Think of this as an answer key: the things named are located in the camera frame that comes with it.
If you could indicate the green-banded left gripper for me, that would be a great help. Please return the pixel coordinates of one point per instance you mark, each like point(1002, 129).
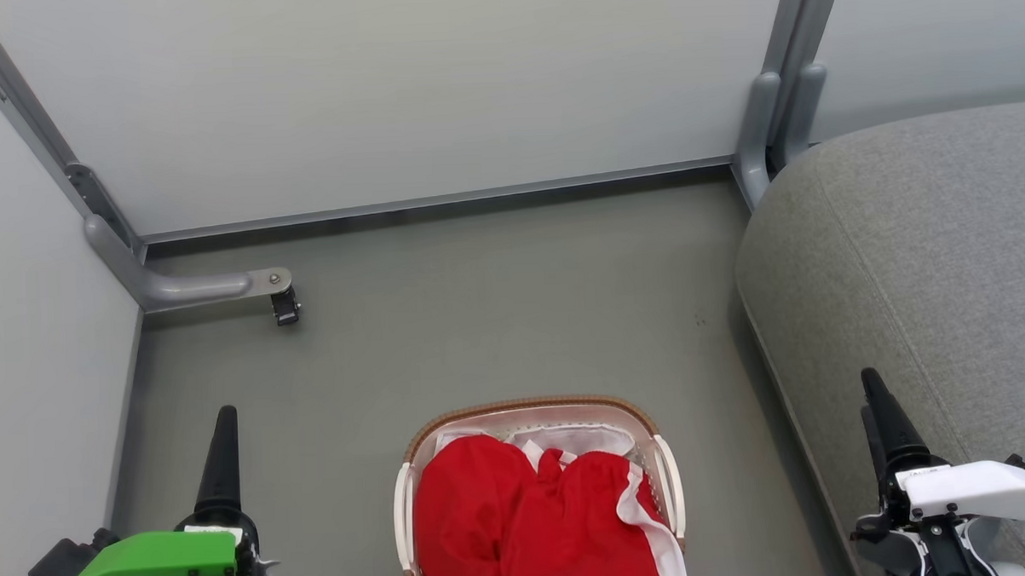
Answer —
point(147, 565)

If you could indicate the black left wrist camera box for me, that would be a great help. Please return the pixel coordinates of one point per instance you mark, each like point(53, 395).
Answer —
point(66, 559)

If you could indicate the white cloth basket liner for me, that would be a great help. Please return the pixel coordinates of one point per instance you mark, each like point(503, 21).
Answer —
point(586, 439)

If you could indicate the grey partition bottom rail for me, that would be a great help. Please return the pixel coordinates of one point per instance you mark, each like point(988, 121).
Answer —
point(441, 201)

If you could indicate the grey partition post with bracket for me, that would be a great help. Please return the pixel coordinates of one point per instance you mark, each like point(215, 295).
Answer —
point(20, 100)

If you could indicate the white laundry basket brown rim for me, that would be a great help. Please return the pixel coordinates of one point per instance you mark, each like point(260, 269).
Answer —
point(534, 407)

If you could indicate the grey fabric sofa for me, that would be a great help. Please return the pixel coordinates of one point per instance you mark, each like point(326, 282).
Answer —
point(929, 265)

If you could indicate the grey partition foot with caster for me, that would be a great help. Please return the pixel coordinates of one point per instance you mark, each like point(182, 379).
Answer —
point(180, 288)

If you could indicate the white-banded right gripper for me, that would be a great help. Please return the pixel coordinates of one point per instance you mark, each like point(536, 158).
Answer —
point(963, 490)

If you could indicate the grey curved partition foot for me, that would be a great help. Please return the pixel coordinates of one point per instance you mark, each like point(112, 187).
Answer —
point(756, 134)
point(805, 107)

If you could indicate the red cloth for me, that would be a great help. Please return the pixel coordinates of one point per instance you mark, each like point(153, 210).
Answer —
point(486, 511)

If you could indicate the black caster wheel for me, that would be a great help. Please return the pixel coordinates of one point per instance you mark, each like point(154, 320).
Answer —
point(286, 309)

